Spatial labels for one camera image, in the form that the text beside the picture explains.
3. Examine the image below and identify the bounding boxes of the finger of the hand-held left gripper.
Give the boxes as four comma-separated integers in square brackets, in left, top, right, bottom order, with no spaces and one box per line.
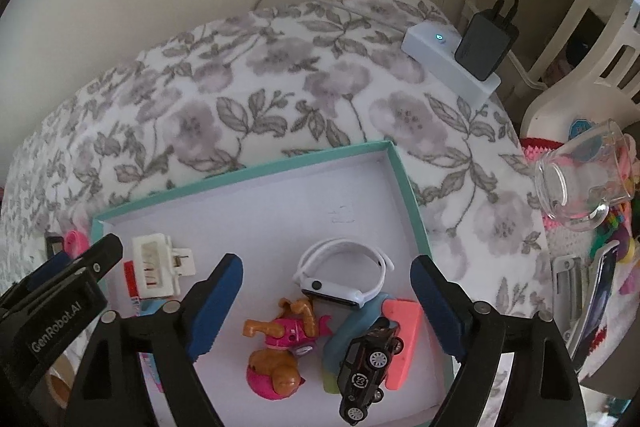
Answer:
[0,251,83,333]
[75,234,123,285]

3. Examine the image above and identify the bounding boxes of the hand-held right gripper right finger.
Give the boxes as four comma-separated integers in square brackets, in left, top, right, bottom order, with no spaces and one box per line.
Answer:
[410,255,588,427]

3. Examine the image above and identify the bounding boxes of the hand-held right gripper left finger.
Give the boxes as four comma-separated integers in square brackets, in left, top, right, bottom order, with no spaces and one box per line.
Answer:
[70,252,244,427]

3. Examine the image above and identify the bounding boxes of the white plastic clip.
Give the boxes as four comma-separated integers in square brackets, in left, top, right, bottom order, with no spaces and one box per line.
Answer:
[131,233,196,300]

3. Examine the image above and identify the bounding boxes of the brown toy dog pink vest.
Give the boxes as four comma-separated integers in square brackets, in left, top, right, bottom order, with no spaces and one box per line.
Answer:
[243,298,333,358]

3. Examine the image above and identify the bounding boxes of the brown toy dog pink base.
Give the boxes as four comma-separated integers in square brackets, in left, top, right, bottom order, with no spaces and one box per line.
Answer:
[248,349,306,400]

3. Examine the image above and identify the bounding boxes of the black toy car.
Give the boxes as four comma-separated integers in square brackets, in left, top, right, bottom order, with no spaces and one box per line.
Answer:
[336,326,405,422]

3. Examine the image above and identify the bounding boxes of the white smart watch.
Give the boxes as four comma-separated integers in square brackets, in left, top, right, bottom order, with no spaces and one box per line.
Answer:
[292,238,394,309]

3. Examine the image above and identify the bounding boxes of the teal-rimmed white box lid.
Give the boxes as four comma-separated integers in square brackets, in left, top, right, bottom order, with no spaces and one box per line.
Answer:
[90,139,458,427]

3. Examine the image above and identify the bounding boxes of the red white glue bottle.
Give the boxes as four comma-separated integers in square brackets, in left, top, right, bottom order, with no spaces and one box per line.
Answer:
[122,259,138,298]

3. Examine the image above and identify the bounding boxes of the coral wedge toy piece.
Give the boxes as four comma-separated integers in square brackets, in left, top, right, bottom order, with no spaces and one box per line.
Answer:
[382,298,422,390]

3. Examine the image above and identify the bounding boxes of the beige tape roll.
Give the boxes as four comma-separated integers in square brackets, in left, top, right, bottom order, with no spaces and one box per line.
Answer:
[45,354,81,408]

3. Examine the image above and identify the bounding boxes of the orange blue card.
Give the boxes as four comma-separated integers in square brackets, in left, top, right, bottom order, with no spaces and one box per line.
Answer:
[131,296,168,319]

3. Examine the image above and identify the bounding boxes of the light blue curved toy piece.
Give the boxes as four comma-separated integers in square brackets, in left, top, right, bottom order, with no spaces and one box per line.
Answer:
[322,292,396,393]

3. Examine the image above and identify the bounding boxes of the pink purple packet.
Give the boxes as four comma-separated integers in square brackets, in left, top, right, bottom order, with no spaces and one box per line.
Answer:
[140,352,163,393]

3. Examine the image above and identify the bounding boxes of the metal clip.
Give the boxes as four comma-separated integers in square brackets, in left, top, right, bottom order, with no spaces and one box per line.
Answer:
[550,254,591,343]

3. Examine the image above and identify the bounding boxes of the pink white crochet cloth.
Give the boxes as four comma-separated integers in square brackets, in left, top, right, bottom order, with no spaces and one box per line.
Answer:
[520,137,640,378]

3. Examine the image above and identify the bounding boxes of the dark phone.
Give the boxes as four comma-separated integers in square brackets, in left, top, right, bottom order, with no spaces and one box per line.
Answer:
[575,239,623,378]

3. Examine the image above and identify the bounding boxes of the clear glass mug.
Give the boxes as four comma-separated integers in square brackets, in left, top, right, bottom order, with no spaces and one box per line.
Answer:
[535,119,638,233]

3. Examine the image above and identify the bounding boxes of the colourful plastic toys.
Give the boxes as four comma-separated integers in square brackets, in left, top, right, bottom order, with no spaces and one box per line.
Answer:
[590,202,640,263]

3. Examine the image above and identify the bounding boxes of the white plastic basket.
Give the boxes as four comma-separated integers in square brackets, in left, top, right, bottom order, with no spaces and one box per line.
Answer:
[520,0,640,142]

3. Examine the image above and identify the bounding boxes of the white power strip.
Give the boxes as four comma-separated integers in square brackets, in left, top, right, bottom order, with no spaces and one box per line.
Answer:
[402,24,502,108]

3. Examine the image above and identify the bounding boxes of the black charger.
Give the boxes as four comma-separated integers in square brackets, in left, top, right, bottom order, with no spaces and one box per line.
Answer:
[452,9,520,82]

